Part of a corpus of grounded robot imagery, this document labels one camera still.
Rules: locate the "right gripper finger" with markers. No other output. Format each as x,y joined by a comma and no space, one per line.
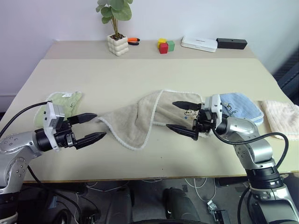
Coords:
181,131
185,105

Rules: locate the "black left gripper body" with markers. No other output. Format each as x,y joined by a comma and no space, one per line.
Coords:
66,137

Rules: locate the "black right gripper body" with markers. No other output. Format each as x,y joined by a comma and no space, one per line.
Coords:
205,122

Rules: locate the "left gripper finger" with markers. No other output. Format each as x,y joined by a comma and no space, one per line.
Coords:
92,138
84,117

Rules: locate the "beige towel with white trim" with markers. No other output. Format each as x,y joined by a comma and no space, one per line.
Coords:
130,121

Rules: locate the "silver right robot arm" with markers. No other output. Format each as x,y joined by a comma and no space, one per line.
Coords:
243,126

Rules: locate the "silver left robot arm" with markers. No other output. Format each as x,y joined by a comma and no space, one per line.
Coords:
14,149

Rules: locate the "green towel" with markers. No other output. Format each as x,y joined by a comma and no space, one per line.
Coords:
70,102

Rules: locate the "blue towel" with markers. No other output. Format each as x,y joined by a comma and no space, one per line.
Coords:
243,106

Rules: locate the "pink towel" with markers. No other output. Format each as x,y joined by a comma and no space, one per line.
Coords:
278,116

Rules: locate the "red block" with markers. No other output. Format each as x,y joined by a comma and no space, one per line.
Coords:
163,48

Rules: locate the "green block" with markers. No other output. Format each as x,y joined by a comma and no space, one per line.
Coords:
171,46

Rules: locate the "flat white box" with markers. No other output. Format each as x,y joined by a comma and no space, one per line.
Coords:
198,43

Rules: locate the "yellow block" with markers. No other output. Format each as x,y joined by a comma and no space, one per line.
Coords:
161,41

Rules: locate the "dark rounded shape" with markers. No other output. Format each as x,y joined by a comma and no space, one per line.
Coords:
180,205

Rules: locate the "long black box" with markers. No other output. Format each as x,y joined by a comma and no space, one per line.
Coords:
231,43

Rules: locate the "green plant in white pot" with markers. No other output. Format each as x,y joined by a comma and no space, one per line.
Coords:
118,44

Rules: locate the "orange and black pliers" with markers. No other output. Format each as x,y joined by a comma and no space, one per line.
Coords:
133,40

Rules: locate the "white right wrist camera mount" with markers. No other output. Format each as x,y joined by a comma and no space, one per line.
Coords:
216,105

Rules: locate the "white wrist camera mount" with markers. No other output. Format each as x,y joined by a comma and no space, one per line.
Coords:
216,105
50,116

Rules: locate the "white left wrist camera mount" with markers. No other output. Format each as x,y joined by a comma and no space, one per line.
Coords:
50,116

